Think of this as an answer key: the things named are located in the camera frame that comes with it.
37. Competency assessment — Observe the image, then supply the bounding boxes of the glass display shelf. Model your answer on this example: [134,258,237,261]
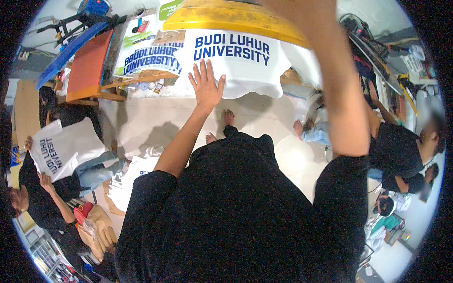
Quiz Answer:
[14,212,93,283]

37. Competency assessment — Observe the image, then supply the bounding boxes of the green and white paper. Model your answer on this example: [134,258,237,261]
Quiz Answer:
[158,0,185,22]

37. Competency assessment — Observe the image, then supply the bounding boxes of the person's legs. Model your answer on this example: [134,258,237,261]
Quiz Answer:
[205,109,242,145]

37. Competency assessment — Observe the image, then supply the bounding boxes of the heap of tan bags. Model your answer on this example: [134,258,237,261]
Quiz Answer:
[76,204,119,263]

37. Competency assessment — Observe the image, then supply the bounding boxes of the cluttered equipment rack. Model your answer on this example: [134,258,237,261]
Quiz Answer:
[338,12,441,122]

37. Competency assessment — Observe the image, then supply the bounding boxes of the wooden table frame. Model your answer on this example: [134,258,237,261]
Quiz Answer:
[67,69,181,107]

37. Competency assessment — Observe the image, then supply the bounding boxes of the person's body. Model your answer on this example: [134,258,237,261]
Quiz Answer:
[114,125,370,283]

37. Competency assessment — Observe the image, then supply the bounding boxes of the light wooden board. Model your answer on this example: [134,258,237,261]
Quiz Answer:
[13,79,42,150]

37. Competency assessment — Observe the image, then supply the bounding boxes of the yellow screen printing frame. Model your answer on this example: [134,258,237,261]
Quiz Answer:
[162,0,312,50]

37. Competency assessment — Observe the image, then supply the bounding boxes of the orange printing board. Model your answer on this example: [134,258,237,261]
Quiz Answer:
[65,30,114,103]

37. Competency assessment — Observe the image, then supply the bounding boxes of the red bag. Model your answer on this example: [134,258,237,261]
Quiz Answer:
[73,202,95,225]

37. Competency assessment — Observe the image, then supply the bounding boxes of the blue and black press machine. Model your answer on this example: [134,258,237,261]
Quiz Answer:
[35,0,128,47]

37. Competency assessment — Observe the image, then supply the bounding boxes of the pile of white t-shirts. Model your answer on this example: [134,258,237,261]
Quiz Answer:
[106,146,165,213]

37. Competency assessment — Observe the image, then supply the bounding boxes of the white printed t-shirt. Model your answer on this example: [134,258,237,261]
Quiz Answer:
[173,29,292,100]
[28,117,107,183]

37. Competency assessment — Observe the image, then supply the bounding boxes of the person's left hand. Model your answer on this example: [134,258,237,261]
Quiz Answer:
[188,59,226,110]

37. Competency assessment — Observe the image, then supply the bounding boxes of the blue screen frame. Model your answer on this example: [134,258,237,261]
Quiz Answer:
[35,21,108,91]

